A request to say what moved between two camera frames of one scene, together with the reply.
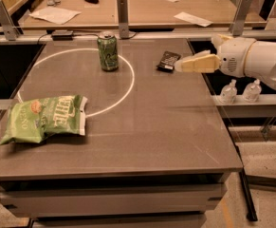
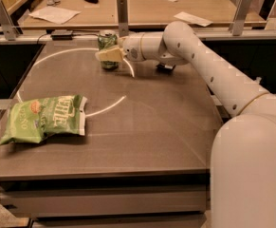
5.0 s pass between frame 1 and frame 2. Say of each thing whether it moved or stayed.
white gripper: moved
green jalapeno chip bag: stayed
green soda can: stayed
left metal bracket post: stayed
